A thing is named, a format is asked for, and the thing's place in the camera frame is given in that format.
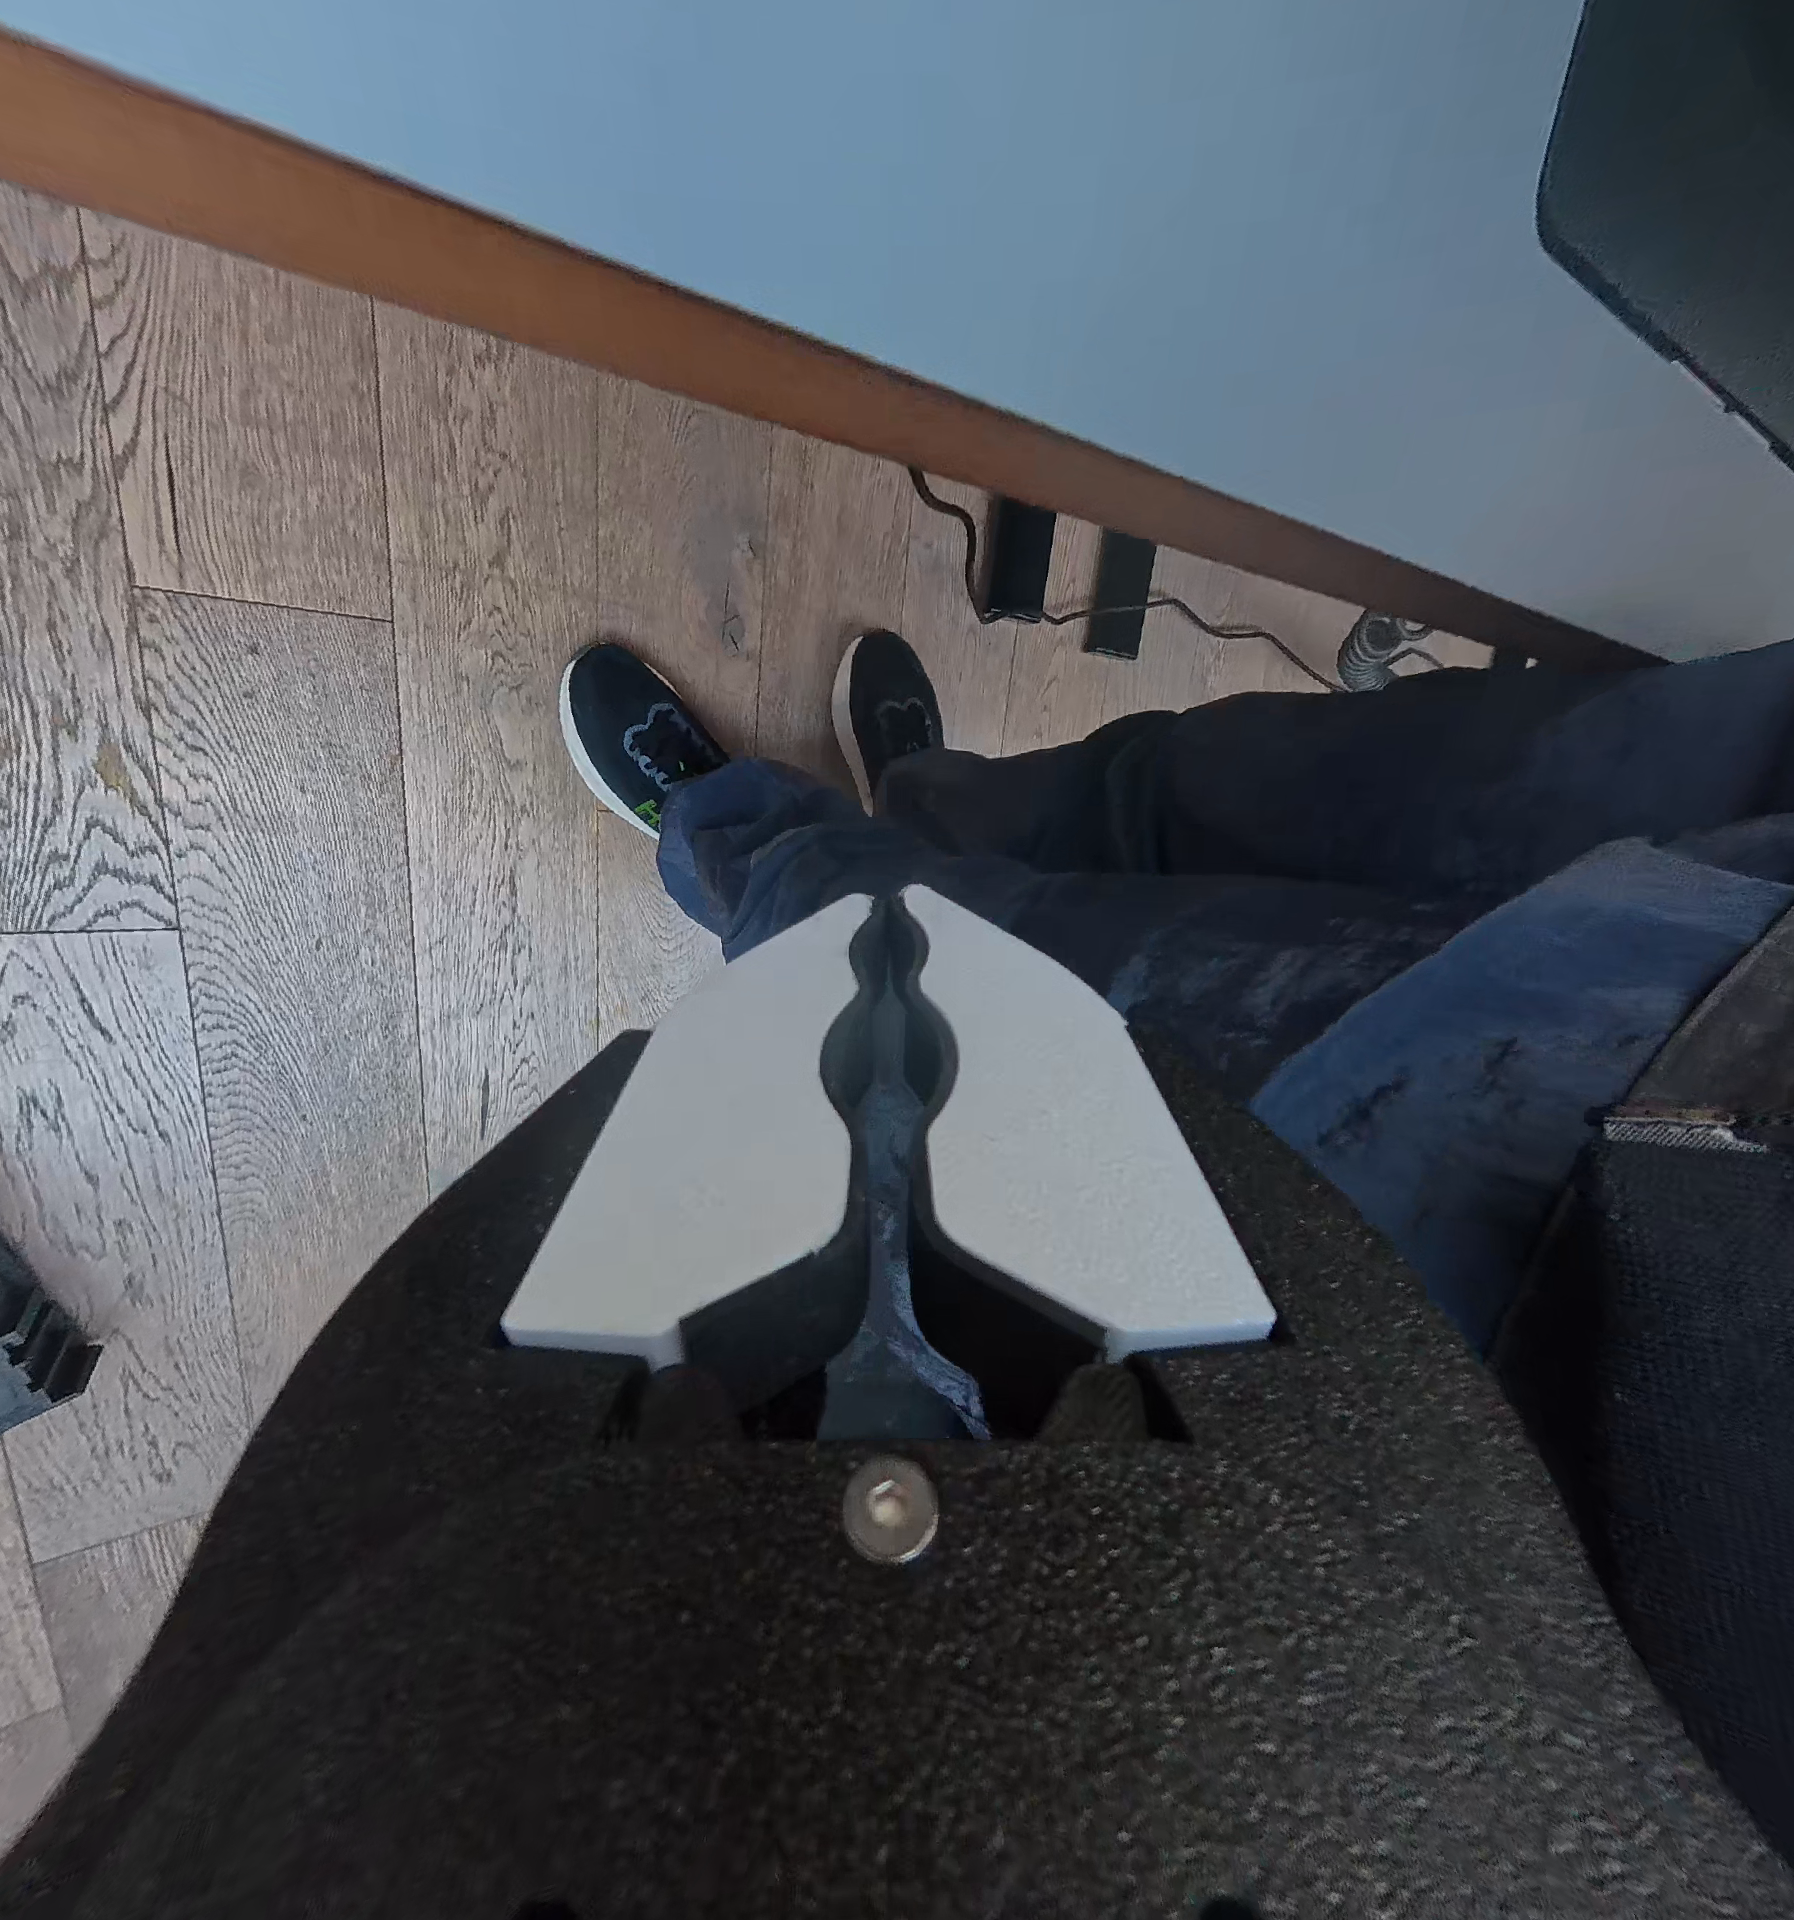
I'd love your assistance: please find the person's left leg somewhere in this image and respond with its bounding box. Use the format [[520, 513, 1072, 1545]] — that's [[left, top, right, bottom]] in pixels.
[[657, 756, 1794, 1322]]

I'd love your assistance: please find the grey corrugated hose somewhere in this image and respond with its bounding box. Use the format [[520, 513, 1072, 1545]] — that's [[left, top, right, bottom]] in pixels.
[[1338, 612, 1438, 691]]

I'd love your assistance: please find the black power cable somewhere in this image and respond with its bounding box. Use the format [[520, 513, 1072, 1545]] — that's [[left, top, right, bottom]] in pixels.
[[1039, 594, 1356, 693], [909, 468, 1002, 620]]

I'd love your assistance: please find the person's right leg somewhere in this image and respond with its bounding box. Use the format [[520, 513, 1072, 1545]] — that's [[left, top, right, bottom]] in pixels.
[[874, 607, 1794, 916]]

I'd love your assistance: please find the black rectangular block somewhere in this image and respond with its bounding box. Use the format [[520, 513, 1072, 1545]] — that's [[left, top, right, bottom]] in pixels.
[[1083, 528, 1159, 658]]

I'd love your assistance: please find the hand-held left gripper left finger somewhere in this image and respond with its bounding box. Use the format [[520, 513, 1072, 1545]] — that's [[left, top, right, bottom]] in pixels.
[[501, 891, 899, 1374]]

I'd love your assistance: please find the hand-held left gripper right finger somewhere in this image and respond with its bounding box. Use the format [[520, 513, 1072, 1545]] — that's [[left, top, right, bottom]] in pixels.
[[897, 884, 1280, 1367]]

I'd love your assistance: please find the grey desk with brown edge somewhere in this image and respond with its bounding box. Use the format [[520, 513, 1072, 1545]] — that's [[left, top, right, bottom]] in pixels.
[[0, 0, 1794, 670]]

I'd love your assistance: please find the black ribbed plastic panel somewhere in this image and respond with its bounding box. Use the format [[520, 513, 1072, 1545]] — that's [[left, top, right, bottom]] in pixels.
[[1535, 0, 1794, 520]]

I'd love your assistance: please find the person's leg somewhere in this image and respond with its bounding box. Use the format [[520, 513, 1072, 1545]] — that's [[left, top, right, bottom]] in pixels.
[[874, 607, 1794, 916], [657, 756, 1794, 1322]]

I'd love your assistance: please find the black power adapter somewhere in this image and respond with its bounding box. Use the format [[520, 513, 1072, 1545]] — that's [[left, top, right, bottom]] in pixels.
[[982, 499, 1059, 623]]

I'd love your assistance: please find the black sneaker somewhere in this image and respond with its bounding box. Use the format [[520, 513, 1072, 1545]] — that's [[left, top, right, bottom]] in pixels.
[[559, 644, 732, 840], [832, 629, 949, 819]]

